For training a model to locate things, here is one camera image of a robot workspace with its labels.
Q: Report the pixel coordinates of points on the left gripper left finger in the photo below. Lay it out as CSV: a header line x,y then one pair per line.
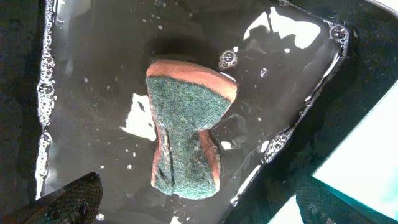
x,y
76,203

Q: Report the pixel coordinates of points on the black water tray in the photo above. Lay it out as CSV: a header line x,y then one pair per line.
x,y
74,97

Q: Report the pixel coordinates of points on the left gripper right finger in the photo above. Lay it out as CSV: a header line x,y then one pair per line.
x,y
320,203

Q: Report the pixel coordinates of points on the teal plastic tray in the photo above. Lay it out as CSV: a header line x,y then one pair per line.
x,y
364,165

